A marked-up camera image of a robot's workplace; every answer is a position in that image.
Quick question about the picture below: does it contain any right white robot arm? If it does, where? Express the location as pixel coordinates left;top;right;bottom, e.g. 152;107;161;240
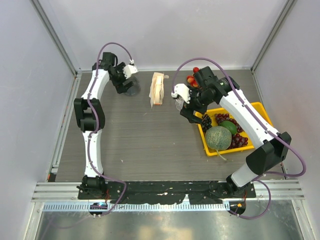
171;66;292;197

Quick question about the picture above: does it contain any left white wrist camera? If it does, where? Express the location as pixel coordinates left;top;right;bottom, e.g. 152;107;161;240
123;59;139;79

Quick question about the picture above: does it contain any green lime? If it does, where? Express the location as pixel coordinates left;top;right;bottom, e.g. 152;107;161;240
219;120;238;135

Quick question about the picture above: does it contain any white slotted cable duct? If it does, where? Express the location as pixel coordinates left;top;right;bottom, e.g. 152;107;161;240
42;201;230;213

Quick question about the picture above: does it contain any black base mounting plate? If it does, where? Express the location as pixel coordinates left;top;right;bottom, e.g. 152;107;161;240
77;180;256;205

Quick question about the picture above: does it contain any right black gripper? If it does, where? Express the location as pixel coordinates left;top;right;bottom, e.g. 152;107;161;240
180;85;214;124

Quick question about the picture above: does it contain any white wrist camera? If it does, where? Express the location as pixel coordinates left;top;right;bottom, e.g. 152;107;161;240
171;83;191;104
123;59;139;79

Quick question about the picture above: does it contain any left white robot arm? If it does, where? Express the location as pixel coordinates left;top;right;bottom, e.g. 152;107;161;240
73;52;138;200

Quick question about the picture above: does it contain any coffee filter paper pack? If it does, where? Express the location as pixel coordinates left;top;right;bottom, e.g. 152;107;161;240
149;72;169;108

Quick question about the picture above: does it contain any black grape bunch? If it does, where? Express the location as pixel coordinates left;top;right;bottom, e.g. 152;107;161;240
200;114;212;133

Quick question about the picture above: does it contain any grey glass coffee server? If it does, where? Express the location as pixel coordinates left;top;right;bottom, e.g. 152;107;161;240
124;76;141;97

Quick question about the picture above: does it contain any purple grape bunch lower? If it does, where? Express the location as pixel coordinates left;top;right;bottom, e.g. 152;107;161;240
229;133;249;149

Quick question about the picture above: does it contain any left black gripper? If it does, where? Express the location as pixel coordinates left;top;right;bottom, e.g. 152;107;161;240
110;63;134;94

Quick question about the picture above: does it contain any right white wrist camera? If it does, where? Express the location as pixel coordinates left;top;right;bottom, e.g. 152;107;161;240
171;83;191;104

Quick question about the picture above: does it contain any clear plastic coffee dripper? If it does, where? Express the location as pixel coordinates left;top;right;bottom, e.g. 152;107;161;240
175;97;185;111

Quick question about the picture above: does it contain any purple grape bunch upper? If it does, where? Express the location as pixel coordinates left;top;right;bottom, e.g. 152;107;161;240
214;113;243;134

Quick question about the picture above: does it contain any netted green melon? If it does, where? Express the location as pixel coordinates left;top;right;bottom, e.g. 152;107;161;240
205;126;232;151

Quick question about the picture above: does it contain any purple grape bunch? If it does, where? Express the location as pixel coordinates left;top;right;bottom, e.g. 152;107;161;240
214;113;243;134
229;133;249;149

